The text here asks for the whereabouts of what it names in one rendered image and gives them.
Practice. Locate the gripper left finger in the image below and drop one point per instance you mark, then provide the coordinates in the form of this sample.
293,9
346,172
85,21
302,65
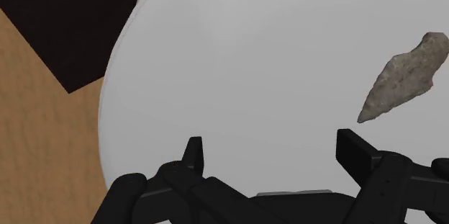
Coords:
175,195

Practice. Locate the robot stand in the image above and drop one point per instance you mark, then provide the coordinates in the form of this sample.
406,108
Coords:
66,19

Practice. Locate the white rounded furniture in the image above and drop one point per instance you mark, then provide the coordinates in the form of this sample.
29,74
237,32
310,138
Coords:
245,75

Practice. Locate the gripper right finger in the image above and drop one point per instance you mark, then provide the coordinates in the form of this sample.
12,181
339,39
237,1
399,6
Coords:
389,181

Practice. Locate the grey stone arrowhead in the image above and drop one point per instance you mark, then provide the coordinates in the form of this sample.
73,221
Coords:
403,79

